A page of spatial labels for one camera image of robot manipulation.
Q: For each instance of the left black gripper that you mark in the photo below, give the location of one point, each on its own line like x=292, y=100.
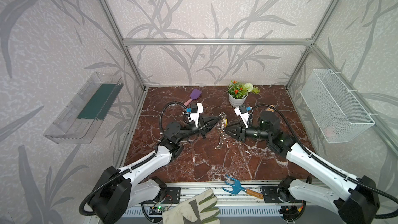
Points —
x=202, y=126

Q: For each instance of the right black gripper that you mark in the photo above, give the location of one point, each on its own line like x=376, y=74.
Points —
x=242, y=132

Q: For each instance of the blue garden hand fork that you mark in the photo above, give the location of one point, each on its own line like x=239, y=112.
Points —
x=236, y=188

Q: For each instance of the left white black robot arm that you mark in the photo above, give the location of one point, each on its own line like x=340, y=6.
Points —
x=119, y=189

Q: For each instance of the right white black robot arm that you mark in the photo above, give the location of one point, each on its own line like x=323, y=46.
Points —
x=355, y=200

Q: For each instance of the purple pink toy spatula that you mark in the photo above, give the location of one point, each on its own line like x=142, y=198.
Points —
x=195, y=94

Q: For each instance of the white pot with flowers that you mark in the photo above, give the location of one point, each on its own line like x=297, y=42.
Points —
x=238, y=92

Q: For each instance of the white green work glove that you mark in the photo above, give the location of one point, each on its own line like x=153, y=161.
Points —
x=200, y=209

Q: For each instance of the green circuit board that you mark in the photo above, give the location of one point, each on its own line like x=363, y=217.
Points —
x=156, y=211

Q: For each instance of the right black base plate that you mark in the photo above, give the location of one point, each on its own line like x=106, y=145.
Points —
x=270, y=195

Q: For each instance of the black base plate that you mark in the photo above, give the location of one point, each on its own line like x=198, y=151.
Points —
x=169, y=195
x=270, y=195

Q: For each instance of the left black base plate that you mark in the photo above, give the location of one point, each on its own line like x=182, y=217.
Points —
x=169, y=195

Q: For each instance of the white wire mesh basket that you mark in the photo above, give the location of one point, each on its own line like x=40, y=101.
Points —
x=338, y=113

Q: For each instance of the clear plastic wall tray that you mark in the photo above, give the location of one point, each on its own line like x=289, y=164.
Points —
x=83, y=116

